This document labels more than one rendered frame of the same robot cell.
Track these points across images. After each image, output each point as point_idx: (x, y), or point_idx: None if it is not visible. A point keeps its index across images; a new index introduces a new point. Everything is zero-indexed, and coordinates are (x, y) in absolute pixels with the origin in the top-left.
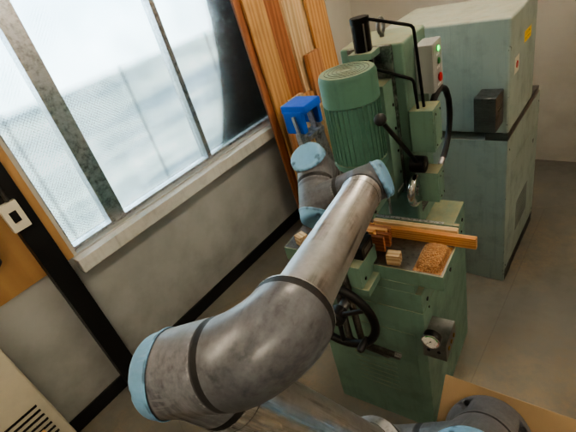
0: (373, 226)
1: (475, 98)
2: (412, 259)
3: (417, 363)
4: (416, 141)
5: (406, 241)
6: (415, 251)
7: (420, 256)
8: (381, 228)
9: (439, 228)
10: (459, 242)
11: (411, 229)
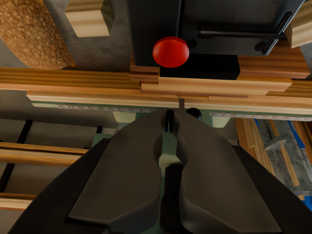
0: (172, 90)
1: None
2: (65, 24)
3: None
4: None
5: (112, 68)
6: (78, 47)
7: (36, 29)
8: (152, 88)
9: (55, 97)
10: (19, 76)
11: (102, 91)
